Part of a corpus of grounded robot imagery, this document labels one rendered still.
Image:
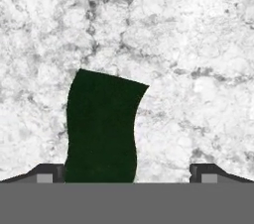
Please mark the dark green sponge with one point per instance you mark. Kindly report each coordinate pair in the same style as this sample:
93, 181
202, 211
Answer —
101, 129

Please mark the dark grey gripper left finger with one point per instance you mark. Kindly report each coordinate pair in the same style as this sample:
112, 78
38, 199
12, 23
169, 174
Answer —
49, 170

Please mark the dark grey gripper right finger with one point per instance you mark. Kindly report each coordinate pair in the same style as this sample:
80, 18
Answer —
205, 169

